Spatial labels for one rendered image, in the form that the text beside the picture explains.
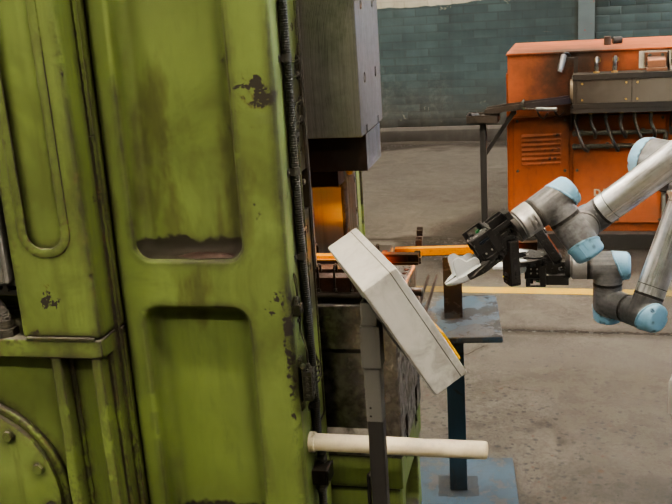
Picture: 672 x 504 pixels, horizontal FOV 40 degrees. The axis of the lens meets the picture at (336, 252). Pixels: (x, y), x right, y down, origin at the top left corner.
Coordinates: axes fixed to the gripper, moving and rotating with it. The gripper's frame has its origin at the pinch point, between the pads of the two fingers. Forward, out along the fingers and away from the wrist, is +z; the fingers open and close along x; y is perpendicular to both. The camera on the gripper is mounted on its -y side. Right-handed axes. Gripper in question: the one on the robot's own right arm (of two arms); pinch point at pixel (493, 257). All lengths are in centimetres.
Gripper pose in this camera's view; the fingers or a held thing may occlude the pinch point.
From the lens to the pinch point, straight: 253.5
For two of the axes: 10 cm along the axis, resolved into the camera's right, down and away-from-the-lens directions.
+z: -9.7, 0.0, 2.3
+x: 2.2, -2.8, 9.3
